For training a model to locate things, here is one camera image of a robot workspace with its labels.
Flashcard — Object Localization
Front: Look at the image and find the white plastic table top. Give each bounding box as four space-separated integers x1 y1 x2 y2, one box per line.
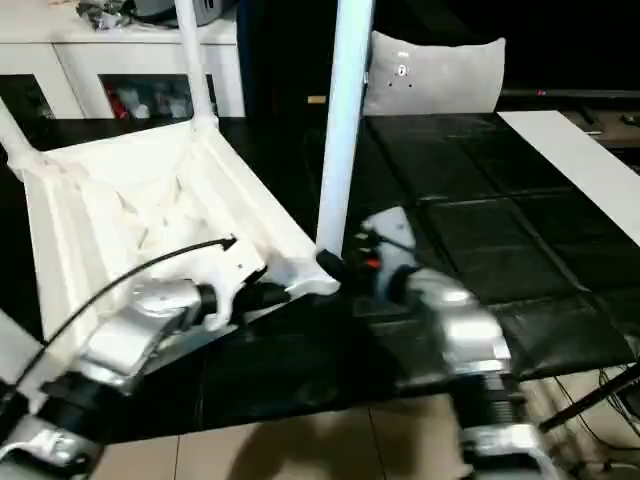
12 115 342 412

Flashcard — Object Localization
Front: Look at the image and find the black table mat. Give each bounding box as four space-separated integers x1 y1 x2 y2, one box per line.
0 112 640 446

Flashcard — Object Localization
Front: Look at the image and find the grey cushion with metal fittings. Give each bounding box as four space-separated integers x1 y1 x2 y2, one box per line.
362 29 507 116

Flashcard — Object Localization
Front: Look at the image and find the black box with gold label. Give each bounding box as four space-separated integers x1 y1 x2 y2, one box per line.
237 0 374 121

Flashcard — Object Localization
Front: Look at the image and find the white flat board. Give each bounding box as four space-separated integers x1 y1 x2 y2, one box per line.
497 110 640 251

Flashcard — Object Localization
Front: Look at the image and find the black metal table leg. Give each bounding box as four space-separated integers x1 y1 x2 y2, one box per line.
538 364 640 432

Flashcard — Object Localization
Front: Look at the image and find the black bar with red light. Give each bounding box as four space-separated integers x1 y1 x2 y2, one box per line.
502 88 640 99

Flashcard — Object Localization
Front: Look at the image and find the white glass-door cabinet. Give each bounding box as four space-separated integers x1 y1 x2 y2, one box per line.
0 9 246 121

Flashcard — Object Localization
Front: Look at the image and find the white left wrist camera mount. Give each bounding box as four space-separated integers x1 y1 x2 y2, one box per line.
199 238 269 331

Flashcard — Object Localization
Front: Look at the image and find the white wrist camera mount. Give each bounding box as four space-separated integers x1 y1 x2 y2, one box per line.
199 238 269 331
360 205 417 301

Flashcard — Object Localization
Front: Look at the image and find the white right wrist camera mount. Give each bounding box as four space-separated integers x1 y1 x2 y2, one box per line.
360 205 417 301

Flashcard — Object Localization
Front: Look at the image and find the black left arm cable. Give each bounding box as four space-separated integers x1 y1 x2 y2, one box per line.
0 234 239 401

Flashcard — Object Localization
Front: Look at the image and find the tangled floor cable bundle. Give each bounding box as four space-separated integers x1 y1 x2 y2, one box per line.
549 364 640 451

